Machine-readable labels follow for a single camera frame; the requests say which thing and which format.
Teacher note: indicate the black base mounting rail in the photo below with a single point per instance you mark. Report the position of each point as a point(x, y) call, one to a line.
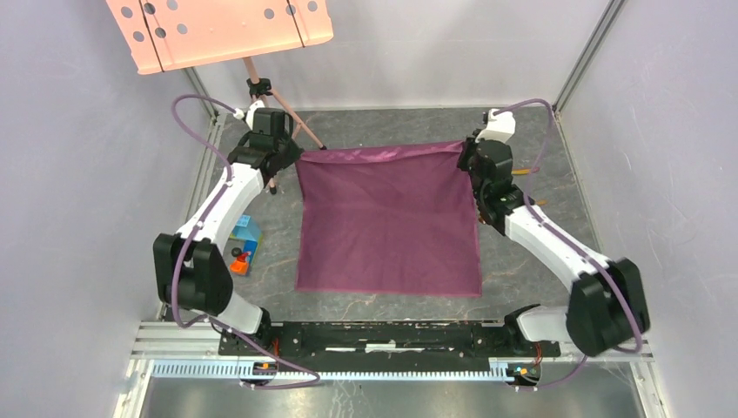
point(399, 346)

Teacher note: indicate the colourful toy block set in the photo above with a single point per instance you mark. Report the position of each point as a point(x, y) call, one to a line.
point(249, 236)

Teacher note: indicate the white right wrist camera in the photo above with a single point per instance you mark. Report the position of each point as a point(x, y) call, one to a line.
point(498, 126)

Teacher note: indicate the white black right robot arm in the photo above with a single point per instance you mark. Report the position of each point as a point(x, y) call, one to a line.
point(606, 309)

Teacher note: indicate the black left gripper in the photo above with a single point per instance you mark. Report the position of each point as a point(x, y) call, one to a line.
point(295, 151)

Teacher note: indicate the pink music stand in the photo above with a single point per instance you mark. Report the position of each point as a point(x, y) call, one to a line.
point(166, 35)

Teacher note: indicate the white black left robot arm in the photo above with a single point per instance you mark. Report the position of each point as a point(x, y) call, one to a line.
point(190, 268)

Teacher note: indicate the magenta satin napkin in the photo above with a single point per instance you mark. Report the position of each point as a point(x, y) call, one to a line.
point(395, 219)

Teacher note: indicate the iridescent rainbow knife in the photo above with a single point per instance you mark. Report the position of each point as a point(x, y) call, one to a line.
point(526, 171)

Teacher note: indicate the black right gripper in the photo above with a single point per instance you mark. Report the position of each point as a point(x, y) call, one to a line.
point(470, 146)

